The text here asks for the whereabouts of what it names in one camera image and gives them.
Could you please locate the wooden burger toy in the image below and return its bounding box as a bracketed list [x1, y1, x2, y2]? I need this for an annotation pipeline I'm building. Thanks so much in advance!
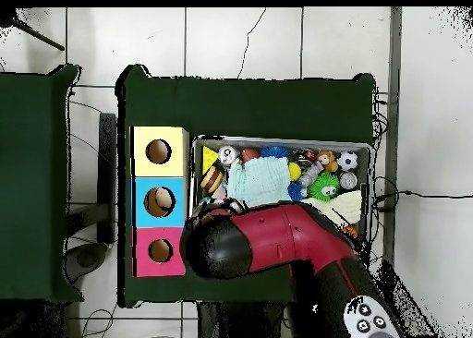
[200, 165, 225, 195]

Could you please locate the black cable on floor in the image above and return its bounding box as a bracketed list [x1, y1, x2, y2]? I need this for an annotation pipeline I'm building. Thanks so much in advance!
[372, 189, 473, 212]

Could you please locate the shallow clear mesh bin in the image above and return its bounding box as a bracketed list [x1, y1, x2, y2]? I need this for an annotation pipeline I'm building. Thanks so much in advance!
[188, 135, 373, 250]

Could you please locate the small soccer ball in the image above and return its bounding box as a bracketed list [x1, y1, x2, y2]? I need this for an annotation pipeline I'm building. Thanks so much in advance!
[336, 151, 359, 172]

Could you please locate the black stand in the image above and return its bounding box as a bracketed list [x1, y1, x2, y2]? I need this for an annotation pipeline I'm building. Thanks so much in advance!
[66, 112, 118, 284]

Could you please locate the dark green tablecloth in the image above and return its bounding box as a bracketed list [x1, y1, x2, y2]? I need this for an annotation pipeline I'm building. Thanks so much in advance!
[115, 64, 377, 309]

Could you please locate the silver drink can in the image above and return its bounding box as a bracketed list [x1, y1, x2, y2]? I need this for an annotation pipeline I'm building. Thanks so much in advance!
[217, 145, 240, 166]

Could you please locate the brown bear plush toy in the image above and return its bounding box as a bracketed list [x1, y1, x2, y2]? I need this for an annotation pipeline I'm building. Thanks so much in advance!
[316, 150, 340, 174]

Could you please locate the neighbouring green covered table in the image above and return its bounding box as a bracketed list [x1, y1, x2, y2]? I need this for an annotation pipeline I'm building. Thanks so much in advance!
[0, 64, 85, 305]

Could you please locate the cream waffle cloth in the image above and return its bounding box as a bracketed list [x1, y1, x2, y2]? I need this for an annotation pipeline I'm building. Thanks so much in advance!
[302, 189, 363, 225]

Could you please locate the mint green waffle cloth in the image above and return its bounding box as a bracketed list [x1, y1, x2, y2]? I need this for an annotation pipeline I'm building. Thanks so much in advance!
[225, 156, 294, 209]

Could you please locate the blue spiky ball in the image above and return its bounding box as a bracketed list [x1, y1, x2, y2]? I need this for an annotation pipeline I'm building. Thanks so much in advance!
[259, 145, 290, 161]

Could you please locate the yellow cheese wedge toy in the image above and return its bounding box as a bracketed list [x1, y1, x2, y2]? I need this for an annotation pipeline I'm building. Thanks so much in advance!
[201, 145, 220, 175]

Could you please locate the wooden box with three holes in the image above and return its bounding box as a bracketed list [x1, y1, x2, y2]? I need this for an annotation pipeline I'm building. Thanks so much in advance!
[130, 126, 192, 279]

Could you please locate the thin black rod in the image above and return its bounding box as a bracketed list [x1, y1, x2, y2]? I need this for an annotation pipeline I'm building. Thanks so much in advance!
[10, 18, 67, 53]

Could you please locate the green spiky toy with eyes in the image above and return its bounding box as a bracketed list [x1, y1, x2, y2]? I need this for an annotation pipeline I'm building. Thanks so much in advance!
[306, 171, 341, 202]

